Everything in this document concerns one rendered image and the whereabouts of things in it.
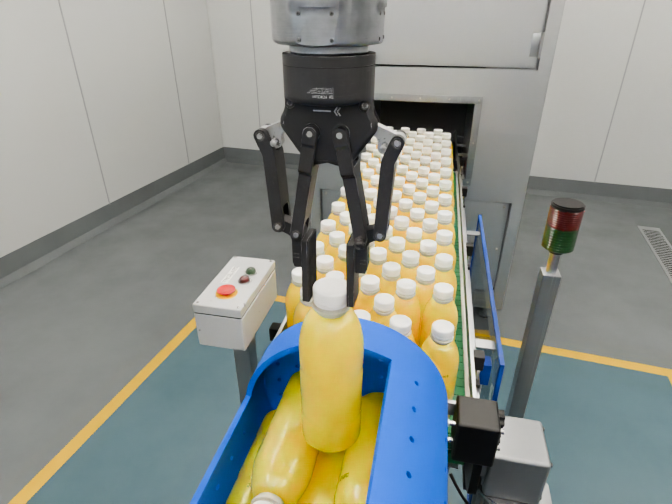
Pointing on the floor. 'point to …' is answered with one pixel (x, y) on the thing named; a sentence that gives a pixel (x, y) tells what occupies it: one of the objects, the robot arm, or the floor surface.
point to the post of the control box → (245, 366)
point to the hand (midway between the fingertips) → (330, 269)
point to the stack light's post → (533, 341)
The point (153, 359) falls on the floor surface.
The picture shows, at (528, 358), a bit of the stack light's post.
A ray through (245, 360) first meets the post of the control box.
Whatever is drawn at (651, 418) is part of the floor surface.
